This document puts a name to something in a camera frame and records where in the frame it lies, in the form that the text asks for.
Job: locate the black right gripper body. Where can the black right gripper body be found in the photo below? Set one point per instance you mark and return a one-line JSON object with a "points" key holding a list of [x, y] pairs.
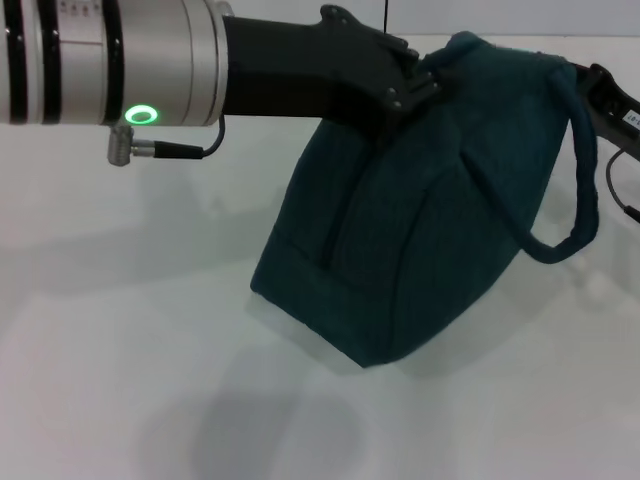
{"points": [[612, 107]]}

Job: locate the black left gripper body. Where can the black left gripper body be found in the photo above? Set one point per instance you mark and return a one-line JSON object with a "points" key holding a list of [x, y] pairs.
{"points": [[320, 75]]}

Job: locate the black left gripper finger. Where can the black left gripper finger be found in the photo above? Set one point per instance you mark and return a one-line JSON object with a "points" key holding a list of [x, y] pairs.
{"points": [[430, 75], [415, 105]]}

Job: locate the dark teal lunch bag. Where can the dark teal lunch bag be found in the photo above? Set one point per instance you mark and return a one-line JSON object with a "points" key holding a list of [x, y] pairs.
{"points": [[425, 210]]}

